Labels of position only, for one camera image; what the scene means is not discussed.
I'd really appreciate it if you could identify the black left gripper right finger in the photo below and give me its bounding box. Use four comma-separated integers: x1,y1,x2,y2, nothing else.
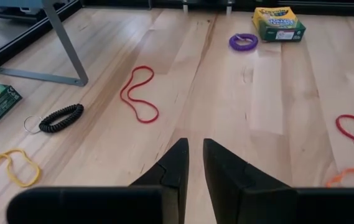
203,138,354,224

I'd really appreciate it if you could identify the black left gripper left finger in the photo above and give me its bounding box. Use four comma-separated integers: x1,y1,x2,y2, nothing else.
6,138,190,224

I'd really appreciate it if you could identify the orange rubber band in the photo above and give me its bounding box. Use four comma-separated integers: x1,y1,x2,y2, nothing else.
325,167,354,189

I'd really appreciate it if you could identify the yellow rubber band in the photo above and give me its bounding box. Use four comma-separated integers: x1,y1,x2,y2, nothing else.
0,148,42,220

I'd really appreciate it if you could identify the black coil wristband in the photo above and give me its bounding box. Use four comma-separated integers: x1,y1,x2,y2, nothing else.
23,103,85,135

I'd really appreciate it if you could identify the grey perforated metal shelf riser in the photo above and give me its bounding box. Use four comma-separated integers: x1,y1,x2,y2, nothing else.
0,0,90,87

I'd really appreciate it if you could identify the purple coil wristband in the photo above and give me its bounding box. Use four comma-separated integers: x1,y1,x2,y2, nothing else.
228,33,259,52

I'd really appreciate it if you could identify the yellow green markers box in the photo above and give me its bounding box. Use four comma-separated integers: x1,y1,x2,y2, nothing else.
251,6,307,43

